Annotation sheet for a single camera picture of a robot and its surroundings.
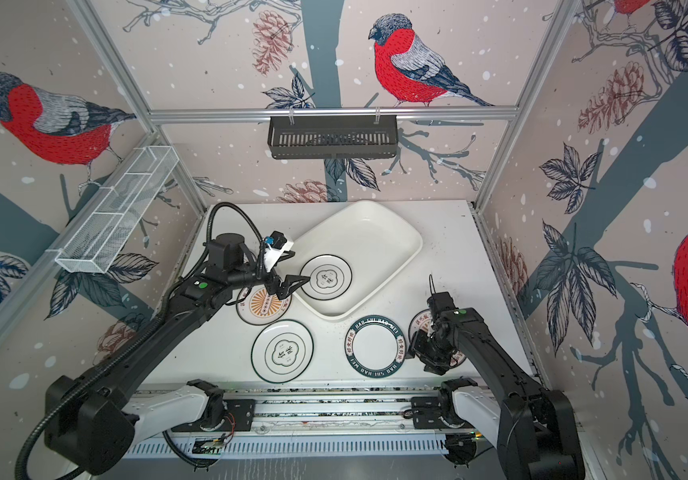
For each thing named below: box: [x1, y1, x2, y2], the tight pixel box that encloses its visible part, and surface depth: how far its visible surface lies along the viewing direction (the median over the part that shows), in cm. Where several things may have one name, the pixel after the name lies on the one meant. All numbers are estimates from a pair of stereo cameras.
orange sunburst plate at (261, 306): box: [236, 285, 293, 325], surface depth 93 cm
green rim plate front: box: [344, 315, 407, 378], surface depth 87 cm
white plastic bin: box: [291, 200, 423, 320], surface depth 106 cm
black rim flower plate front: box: [251, 319, 315, 384], surface depth 85 cm
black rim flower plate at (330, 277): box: [300, 254, 353, 301], surface depth 102 cm
